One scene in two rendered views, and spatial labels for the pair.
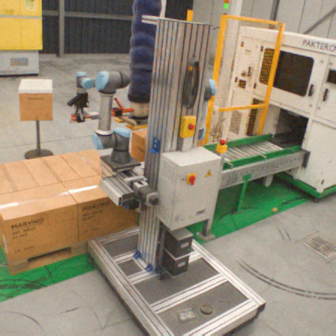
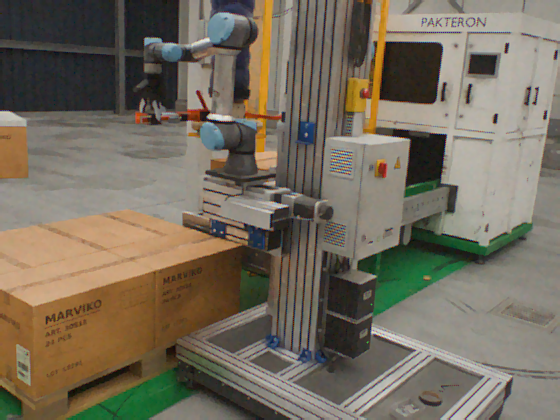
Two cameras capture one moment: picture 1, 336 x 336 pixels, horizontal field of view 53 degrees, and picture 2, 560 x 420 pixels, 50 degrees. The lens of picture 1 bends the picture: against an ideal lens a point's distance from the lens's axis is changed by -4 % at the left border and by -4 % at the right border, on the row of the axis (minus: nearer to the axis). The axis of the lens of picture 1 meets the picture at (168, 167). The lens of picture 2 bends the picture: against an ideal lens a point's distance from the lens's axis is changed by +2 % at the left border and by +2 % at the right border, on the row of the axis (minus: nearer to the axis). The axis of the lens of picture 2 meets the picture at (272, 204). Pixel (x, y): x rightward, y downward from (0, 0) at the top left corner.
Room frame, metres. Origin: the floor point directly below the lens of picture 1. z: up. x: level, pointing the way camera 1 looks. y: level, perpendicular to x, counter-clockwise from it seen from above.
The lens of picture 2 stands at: (-0.20, 0.78, 1.50)
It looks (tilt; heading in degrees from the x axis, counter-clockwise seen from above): 13 degrees down; 347
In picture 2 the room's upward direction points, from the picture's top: 3 degrees clockwise
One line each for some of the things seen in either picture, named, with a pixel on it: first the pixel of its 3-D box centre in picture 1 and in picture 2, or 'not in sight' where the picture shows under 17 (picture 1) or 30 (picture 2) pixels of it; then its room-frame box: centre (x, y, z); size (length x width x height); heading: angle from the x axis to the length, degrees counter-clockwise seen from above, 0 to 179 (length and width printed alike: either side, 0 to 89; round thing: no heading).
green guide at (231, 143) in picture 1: (229, 142); not in sight; (4.16, -0.72, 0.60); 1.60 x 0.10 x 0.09; 128
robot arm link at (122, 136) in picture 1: (120, 138); (241, 133); (2.31, 0.36, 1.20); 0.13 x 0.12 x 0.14; 127
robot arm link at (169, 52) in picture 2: (88, 82); (170, 52); (2.52, 0.66, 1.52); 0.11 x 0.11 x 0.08; 37
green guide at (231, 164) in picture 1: (261, 158); (395, 197); (3.74, -1.05, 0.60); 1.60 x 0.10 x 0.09; 128
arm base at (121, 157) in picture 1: (120, 153); (241, 160); (2.31, 0.36, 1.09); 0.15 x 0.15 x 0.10
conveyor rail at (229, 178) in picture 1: (242, 174); (376, 220); (3.48, -0.81, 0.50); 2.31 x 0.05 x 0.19; 128
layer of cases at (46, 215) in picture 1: (58, 196); (92, 281); (2.82, 1.02, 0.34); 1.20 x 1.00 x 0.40; 128
